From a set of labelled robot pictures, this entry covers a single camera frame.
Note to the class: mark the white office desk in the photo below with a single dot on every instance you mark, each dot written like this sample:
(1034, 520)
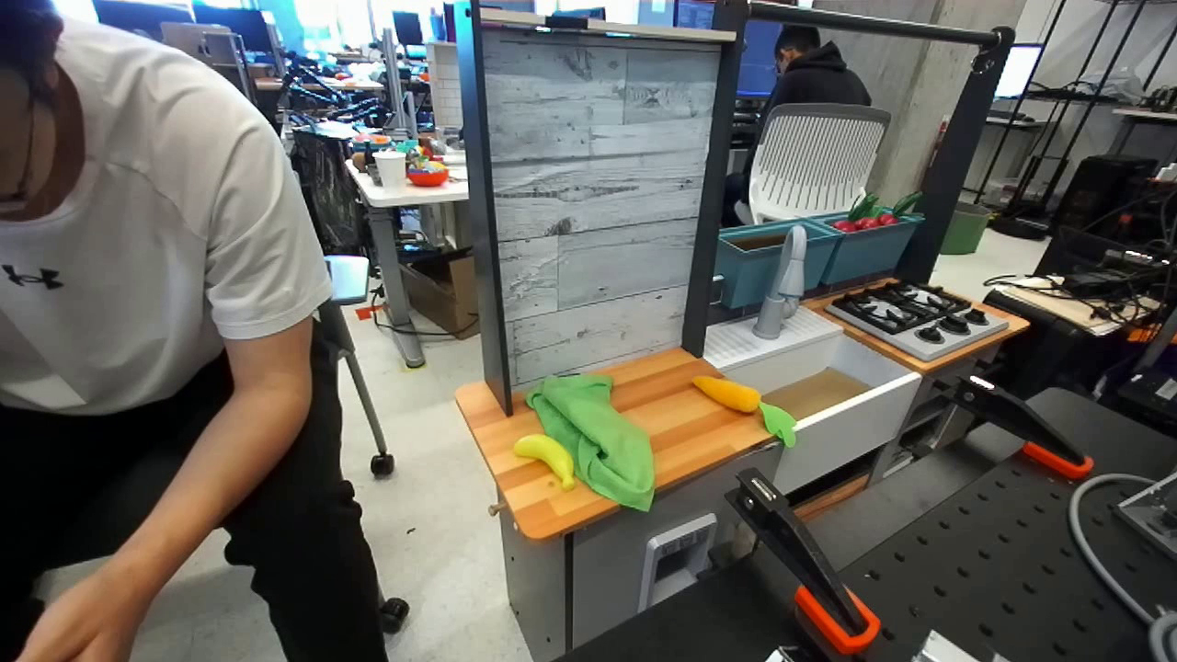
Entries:
(391, 205)

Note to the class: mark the teal plastic bin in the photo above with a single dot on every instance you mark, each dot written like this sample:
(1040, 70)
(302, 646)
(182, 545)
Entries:
(877, 250)
(760, 263)

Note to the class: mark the white toy sink basin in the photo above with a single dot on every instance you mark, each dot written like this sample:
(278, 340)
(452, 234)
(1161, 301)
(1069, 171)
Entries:
(848, 429)

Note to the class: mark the green cloth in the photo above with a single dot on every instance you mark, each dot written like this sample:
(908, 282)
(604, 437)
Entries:
(593, 437)

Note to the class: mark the person in white t-shirt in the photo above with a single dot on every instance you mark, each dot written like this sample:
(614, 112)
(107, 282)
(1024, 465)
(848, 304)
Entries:
(150, 244)

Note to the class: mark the person in black hoodie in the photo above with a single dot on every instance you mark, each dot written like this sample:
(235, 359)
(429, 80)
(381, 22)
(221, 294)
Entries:
(817, 76)

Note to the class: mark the grey toy faucet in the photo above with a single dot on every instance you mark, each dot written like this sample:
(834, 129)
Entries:
(785, 288)

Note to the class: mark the black chair leg with caster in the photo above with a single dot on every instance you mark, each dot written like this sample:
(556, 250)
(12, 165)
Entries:
(367, 397)

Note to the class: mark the grey wood back panel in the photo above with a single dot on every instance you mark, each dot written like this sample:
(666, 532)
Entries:
(589, 184)

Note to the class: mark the bare hand of person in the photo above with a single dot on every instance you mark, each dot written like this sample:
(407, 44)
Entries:
(80, 625)

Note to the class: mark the black frame crossbar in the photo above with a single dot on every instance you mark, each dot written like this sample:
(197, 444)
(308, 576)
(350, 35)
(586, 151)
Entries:
(877, 22)

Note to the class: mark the black frame post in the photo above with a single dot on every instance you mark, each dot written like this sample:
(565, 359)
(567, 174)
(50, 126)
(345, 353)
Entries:
(712, 184)
(959, 160)
(484, 223)

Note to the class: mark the wooden stove counter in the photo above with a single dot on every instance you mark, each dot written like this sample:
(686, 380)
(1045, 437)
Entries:
(982, 346)

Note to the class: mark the white cup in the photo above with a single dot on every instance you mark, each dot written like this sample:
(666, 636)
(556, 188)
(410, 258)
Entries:
(391, 171)

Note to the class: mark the toy stove top burners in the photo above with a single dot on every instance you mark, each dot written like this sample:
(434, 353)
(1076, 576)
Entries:
(913, 315)

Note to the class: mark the black metal shelving rack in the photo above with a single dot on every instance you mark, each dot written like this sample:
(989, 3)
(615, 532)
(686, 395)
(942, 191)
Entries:
(1080, 95)

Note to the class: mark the white dish drainer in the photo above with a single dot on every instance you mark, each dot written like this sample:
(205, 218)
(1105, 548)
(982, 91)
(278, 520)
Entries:
(815, 160)

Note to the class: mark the red bowl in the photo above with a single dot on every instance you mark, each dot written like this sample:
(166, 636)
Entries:
(429, 174)

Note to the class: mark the cardboard box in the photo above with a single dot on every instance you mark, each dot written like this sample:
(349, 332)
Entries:
(443, 292)

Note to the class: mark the orange toy vegetable green leaf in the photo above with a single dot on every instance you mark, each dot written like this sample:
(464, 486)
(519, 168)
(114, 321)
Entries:
(729, 395)

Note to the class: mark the grey toy kitchen cabinet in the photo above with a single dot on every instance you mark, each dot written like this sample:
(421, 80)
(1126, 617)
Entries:
(601, 572)

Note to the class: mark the green waste bin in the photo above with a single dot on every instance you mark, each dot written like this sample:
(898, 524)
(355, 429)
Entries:
(964, 231)

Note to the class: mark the bare forearm of person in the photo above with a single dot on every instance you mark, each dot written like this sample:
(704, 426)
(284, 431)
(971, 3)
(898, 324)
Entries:
(185, 502)

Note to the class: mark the yellow toy banana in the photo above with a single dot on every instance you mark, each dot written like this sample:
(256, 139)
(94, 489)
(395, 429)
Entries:
(549, 453)

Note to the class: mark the wooden butcher block counter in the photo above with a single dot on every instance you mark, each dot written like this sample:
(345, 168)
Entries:
(676, 426)

